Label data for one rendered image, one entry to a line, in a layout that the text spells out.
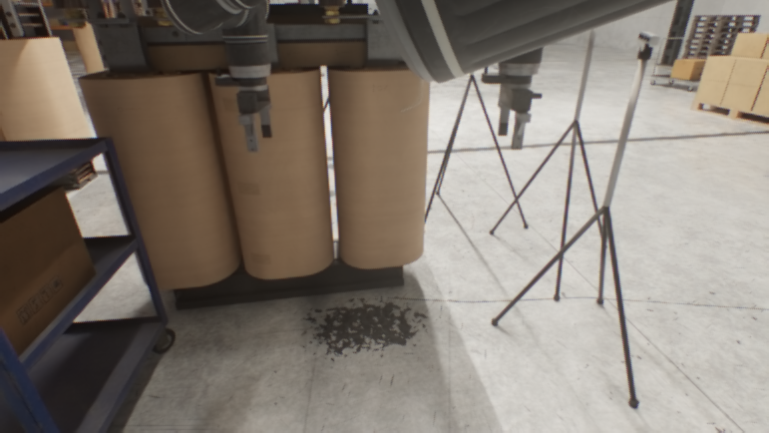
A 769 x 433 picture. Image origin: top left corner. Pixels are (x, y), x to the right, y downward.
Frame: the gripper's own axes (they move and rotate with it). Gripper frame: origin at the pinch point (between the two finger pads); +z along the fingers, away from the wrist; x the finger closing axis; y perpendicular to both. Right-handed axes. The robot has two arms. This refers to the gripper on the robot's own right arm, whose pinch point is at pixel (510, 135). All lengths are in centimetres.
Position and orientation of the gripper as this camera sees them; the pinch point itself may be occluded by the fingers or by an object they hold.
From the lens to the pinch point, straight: 114.2
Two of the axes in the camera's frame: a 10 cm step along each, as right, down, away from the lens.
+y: 10.0, -0.1, 0.0
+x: 0.0, -4.1, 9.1
